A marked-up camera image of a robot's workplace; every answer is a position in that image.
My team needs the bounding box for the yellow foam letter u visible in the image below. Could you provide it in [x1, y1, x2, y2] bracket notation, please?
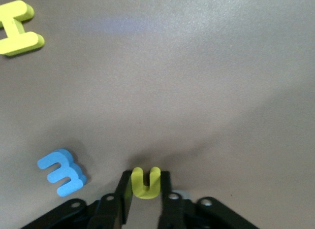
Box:
[131, 166, 162, 199]

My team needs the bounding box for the yellow foam letter H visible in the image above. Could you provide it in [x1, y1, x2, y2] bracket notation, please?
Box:
[0, 0, 46, 58]

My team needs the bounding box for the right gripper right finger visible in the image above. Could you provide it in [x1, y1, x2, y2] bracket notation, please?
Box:
[157, 171, 259, 229]

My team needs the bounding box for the brown table cover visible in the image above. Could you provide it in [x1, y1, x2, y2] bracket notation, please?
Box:
[0, 0, 315, 229]

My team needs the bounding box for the blue lowercase foam letter m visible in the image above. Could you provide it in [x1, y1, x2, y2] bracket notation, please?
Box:
[36, 148, 88, 197]

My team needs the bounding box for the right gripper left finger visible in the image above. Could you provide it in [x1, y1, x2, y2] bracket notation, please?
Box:
[21, 170, 135, 229]

